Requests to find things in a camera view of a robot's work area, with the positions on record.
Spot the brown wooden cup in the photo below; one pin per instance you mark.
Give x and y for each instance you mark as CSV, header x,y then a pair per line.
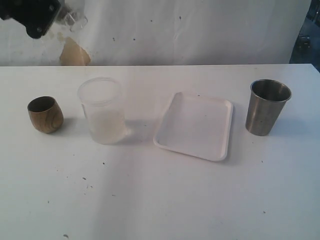
x,y
45,114

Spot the translucent plastic container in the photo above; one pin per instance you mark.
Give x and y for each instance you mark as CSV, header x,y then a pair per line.
x,y
102,103

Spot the clear shaker lid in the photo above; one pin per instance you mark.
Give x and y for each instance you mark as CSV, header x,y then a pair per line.
x,y
71,15

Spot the white rectangular tray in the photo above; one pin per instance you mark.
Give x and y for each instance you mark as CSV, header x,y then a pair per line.
x,y
196,125

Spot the stainless steel cup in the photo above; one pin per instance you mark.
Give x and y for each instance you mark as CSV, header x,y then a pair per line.
x,y
267,99

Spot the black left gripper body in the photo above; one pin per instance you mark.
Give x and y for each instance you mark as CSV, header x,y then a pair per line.
x,y
19,10

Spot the white backdrop cloth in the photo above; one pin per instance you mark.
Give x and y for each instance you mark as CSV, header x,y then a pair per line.
x,y
162,32

